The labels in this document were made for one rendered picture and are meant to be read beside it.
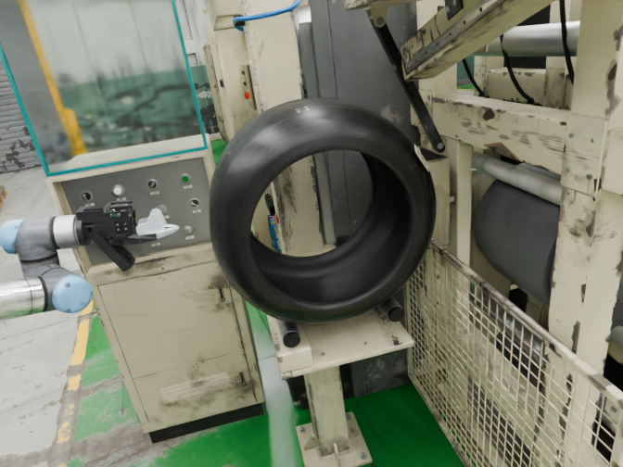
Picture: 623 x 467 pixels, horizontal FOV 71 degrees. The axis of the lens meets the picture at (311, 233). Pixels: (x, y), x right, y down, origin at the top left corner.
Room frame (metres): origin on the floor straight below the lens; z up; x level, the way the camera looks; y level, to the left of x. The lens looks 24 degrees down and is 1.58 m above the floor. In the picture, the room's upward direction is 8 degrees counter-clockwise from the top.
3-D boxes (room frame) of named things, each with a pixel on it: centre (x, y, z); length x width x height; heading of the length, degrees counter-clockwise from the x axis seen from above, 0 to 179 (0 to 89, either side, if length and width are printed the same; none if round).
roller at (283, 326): (1.07, 0.11, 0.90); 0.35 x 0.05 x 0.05; 9
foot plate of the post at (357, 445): (1.35, 0.04, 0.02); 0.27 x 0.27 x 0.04; 9
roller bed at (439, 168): (1.38, -0.36, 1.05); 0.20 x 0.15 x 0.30; 9
